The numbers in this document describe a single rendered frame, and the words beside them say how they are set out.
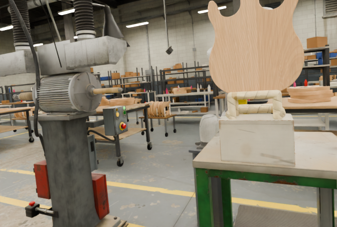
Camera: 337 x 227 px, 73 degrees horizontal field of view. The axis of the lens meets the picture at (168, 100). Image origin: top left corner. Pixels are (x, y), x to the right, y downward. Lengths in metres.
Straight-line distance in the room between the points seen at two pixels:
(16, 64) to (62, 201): 0.93
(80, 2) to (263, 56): 0.97
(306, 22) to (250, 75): 11.49
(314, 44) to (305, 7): 7.97
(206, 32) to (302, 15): 4.39
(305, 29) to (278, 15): 11.39
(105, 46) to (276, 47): 0.79
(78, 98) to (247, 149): 0.97
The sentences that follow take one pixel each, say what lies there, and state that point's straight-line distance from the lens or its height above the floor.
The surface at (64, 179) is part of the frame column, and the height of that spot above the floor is 0.70.
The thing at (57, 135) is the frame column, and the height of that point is 0.99.
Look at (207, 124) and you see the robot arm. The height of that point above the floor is 0.91.
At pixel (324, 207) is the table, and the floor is 0.59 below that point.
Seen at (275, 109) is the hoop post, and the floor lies 1.14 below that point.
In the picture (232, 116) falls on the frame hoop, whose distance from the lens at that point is 0.95.
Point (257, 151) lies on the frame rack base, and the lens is 0.96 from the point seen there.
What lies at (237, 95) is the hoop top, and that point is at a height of 1.20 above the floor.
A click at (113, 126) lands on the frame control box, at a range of 1.67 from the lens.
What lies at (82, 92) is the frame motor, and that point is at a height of 1.25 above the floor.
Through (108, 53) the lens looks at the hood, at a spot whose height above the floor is 1.44.
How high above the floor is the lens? 1.27
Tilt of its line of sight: 5 degrees down
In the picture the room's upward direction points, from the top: 4 degrees counter-clockwise
